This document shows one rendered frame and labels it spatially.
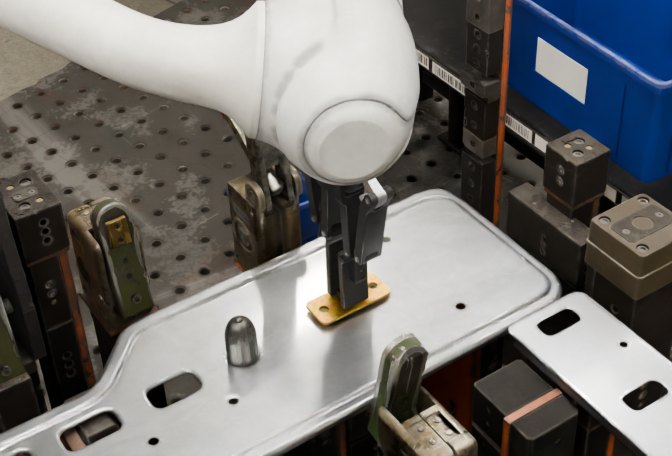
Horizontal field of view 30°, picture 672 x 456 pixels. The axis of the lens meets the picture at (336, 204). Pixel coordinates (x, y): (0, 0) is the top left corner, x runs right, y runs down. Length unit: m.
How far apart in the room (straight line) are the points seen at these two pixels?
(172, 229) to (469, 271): 0.66
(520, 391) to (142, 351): 0.37
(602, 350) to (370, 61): 0.49
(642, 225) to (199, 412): 0.48
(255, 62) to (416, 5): 0.84
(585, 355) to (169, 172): 0.92
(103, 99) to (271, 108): 1.31
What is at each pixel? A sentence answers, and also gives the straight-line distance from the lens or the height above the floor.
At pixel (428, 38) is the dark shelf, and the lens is 1.64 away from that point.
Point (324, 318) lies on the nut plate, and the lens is 1.26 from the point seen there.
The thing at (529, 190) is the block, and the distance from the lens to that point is 1.43.
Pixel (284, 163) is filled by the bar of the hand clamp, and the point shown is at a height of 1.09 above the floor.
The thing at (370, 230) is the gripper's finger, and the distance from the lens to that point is 1.16.
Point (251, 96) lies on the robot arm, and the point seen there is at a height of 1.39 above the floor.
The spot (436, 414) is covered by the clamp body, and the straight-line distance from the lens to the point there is 1.12.
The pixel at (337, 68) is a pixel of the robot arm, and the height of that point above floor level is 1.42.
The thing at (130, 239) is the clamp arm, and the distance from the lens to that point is 1.28.
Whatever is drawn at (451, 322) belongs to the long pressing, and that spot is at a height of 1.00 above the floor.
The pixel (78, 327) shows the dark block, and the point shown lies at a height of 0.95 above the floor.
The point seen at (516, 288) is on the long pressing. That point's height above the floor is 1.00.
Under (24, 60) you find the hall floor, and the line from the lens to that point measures 3.70.
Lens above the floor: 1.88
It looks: 39 degrees down
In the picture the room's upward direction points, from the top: 3 degrees counter-clockwise
